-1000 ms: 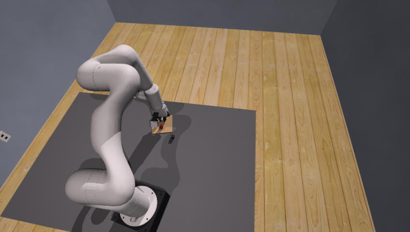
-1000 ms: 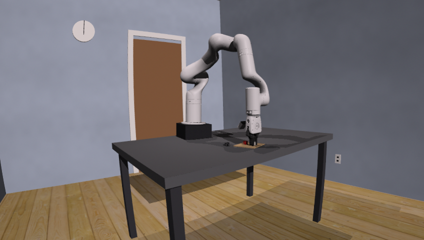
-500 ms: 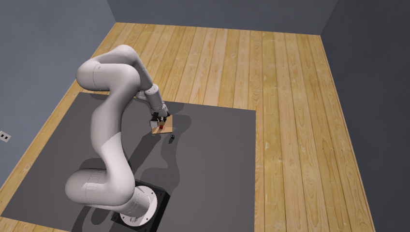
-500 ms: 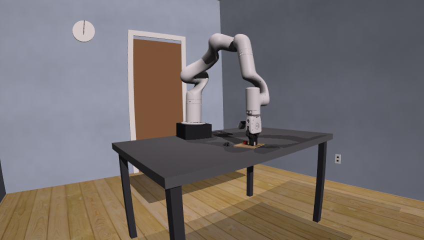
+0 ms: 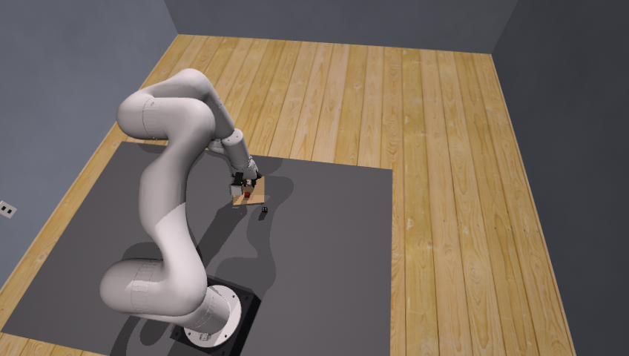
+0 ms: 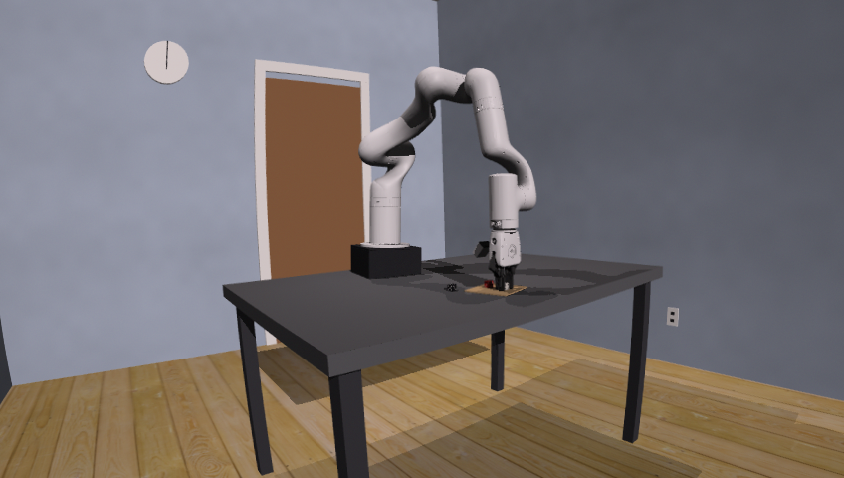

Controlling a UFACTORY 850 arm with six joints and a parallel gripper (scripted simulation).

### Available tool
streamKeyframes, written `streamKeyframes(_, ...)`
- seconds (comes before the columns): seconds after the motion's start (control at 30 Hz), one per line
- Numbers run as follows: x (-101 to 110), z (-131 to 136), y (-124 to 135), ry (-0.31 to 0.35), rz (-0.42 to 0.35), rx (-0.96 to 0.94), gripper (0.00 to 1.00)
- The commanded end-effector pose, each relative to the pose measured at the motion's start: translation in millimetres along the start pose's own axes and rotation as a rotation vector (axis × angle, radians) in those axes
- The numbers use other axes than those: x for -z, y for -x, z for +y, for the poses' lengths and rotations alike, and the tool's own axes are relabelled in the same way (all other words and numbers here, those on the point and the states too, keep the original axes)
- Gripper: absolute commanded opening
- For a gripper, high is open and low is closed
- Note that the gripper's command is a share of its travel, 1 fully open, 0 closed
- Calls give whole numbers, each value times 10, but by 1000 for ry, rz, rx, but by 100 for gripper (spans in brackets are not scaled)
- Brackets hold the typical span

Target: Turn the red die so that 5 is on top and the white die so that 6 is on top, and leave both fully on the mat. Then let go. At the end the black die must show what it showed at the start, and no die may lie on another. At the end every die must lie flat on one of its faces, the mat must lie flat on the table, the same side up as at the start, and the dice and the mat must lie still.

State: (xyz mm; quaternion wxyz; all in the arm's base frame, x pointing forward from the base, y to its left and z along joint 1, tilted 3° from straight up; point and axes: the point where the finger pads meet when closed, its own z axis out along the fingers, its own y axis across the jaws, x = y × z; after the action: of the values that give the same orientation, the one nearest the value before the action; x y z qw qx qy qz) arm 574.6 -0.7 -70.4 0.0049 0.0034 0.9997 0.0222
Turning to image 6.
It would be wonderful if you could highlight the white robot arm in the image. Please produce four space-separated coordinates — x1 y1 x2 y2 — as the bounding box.
358 67 536 248

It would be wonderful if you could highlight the tan mat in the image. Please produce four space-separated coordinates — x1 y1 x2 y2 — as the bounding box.
464 283 527 296

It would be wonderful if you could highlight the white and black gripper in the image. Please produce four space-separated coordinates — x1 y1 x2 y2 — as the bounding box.
489 229 521 291

